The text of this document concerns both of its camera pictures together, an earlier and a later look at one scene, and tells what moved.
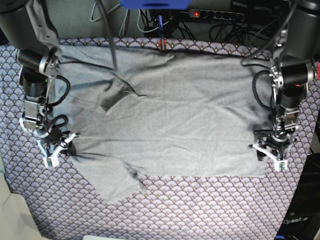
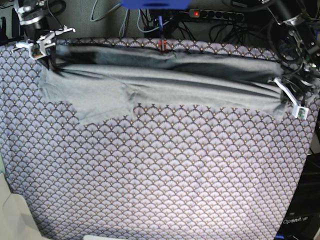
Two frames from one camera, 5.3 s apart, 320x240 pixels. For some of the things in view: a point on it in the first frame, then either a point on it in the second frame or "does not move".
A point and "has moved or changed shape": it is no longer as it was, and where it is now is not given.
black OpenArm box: (302, 221) does not move
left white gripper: (53, 160) → (39, 48)
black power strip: (216, 15) does not move
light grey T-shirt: (134, 112) has moved or changed shape
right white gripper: (280, 165) → (299, 112)
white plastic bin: (16, 221) does not move
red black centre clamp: (162, 41) does not move
